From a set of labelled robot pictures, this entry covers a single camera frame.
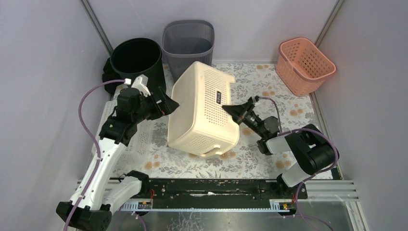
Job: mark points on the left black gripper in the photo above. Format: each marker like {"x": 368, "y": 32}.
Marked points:
{"x": 160, "y": 106}

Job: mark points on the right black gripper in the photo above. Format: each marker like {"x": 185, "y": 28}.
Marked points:
{"x": 240, "y": 112}

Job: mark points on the cream plastic laundry basket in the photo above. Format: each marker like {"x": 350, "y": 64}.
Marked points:
{"x": 200, "y": 125}

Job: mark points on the white perforated plastic basket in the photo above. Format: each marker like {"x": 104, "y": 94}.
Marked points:
{"x": 139, "y": 144}

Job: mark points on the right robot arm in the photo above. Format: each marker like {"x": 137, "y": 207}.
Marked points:
{"x": 314, "y": 152}

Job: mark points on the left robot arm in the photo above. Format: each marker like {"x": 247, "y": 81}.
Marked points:
{"x": 91, "y": 208}

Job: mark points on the floral patterned table mat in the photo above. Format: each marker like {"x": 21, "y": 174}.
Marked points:
{"x": 244, "y": 161}

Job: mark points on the black round waste bin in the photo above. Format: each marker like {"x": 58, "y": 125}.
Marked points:
{"x": 139, "y": 56}

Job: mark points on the black cloth in corner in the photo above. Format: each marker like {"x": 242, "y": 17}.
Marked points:
{"x": 110, "y": 74}

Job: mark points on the grey ribbed waste bin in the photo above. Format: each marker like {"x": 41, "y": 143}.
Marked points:
{"x": 185, "y": 42}

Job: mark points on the pink perforated plastic basket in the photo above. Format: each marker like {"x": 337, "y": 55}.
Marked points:
{"x": 302, "y": 66}

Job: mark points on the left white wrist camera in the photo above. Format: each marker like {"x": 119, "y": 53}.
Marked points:
{"x": 140, "y": 83}

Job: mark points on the aluminium frame rail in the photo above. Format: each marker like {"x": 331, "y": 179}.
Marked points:
{"x": 317, "y": 191}

